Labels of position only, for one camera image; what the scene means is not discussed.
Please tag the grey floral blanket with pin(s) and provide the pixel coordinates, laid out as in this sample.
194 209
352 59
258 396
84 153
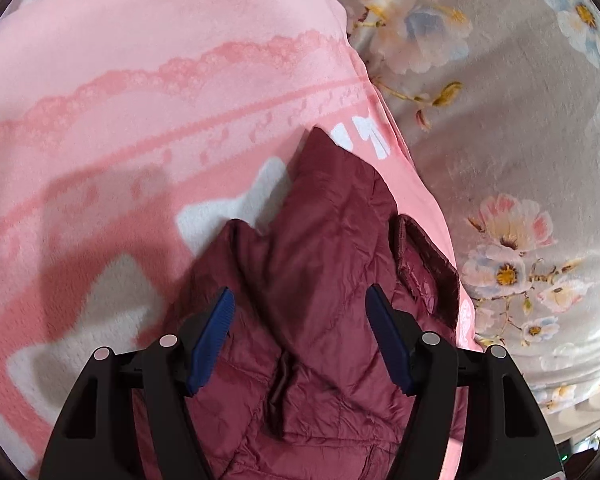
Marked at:
505 125

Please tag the maroon puffer jacket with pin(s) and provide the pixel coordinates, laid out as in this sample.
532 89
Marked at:
325 285

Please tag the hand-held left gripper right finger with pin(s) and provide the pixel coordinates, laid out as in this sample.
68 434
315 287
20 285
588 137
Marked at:
387 332

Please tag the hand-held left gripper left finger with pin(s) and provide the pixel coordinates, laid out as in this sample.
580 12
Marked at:
211 332

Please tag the pink lace-print blanket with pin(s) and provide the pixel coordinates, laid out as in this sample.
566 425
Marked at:
145 125

